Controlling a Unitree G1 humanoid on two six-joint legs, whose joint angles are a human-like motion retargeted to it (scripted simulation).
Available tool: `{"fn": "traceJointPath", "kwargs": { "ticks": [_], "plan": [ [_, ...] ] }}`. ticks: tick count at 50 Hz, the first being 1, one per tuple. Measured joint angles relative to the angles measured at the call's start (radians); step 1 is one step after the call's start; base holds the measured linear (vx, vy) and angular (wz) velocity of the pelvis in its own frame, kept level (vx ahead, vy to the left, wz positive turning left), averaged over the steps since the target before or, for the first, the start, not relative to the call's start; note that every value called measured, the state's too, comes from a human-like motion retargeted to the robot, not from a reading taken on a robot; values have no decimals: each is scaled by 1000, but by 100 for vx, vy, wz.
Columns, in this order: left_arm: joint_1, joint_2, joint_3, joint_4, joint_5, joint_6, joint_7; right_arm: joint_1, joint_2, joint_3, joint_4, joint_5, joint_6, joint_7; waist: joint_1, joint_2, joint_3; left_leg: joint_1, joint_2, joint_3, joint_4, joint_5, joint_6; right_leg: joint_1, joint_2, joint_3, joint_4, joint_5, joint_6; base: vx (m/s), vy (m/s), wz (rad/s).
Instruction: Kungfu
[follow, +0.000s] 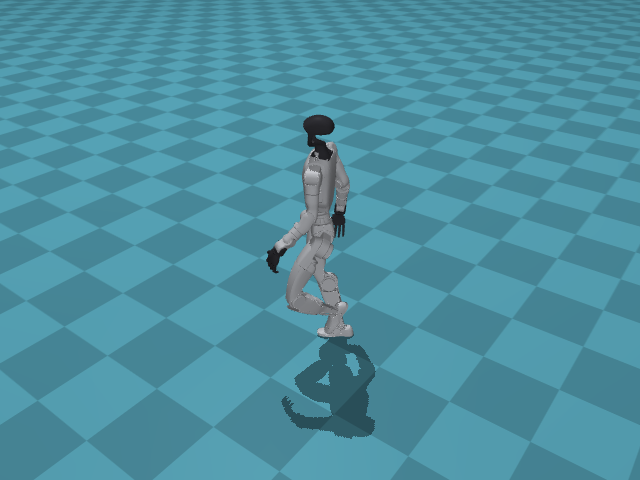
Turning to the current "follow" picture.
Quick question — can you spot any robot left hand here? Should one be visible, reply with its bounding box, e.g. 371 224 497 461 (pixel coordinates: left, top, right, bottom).
266 247 287 273

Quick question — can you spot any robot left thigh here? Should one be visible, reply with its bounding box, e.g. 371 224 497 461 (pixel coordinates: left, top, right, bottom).
285 232 334 308

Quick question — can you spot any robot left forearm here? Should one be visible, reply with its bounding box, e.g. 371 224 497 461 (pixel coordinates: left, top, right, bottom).
274 213 315 253

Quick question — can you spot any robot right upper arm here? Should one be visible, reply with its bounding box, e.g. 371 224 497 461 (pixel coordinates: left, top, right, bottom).
326 142 349 189

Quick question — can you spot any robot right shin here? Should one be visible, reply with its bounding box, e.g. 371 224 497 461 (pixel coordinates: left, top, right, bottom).
317 272 345 330

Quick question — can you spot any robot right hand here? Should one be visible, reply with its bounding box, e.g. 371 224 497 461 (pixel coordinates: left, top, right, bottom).
331 204 346 238

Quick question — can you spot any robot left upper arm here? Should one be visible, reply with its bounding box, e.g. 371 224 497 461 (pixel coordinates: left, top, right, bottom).
300 165 322 224

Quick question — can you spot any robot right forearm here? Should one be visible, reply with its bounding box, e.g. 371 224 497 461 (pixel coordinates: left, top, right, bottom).
336 183 350 212

